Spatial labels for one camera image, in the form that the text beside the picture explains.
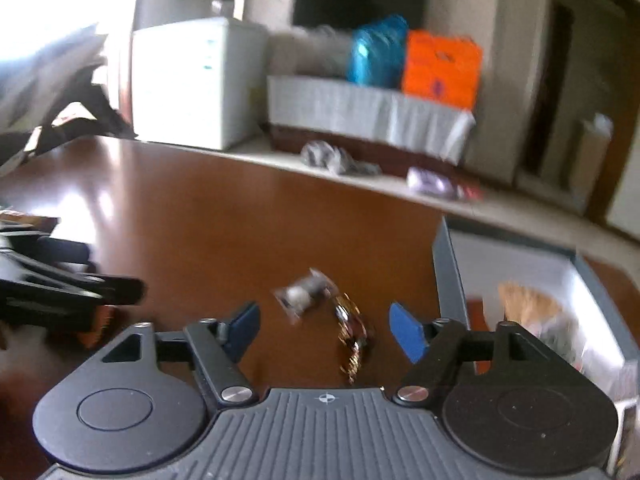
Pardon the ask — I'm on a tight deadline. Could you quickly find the grey open storage box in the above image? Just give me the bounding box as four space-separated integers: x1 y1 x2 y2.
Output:
433 217 639 474

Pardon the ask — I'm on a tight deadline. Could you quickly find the dark wooden tv cabinet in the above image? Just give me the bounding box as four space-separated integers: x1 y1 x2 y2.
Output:
266 124 465 179

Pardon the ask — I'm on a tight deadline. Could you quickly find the white small refrigerator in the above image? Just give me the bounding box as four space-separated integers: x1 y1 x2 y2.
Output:
131 18 269 151

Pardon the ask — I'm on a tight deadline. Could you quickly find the kettle on small refrigerator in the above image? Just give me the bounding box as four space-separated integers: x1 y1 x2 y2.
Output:
210 0 235 18

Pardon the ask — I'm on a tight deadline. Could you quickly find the orange cardboard box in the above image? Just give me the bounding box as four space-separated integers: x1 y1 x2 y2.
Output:
400 30 483 110

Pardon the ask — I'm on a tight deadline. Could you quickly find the purple white plastic bottle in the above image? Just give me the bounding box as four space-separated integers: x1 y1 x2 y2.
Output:
406 167 483 200

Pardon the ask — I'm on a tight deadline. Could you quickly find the blue plastic bag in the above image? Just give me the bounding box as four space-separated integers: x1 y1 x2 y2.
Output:
347 14 409 90

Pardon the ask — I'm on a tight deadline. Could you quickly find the grey crumpled cloth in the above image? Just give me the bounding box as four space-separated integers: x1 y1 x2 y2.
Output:
300 141 382 177

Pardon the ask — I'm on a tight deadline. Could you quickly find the white lace cabinet cloth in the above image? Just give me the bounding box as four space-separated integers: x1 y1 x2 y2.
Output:
267 75 475 165

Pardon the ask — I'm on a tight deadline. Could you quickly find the clear candy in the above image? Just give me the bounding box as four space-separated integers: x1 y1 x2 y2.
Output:
273 268 337 321

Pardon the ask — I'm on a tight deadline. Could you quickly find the tan wafer snack packet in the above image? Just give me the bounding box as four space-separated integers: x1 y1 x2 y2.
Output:
498 282 562 333

